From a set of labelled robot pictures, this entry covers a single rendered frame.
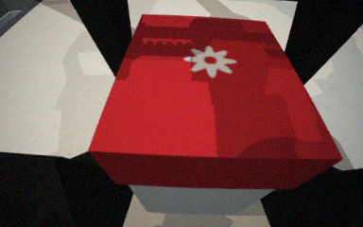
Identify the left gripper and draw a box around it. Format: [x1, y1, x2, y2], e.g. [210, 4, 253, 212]
[70, 0, 363, 85]

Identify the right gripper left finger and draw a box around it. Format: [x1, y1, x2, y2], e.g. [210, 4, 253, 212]
[0, 151, 133, 227]

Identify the red box lid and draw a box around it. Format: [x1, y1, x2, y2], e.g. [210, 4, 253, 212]
[88, 14, 343, 189]

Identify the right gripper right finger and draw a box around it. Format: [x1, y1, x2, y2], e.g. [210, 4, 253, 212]
[260, 166, 363, 227]

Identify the grey open box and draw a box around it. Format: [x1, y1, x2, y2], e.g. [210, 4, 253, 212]
[129, 184, 275, 215]

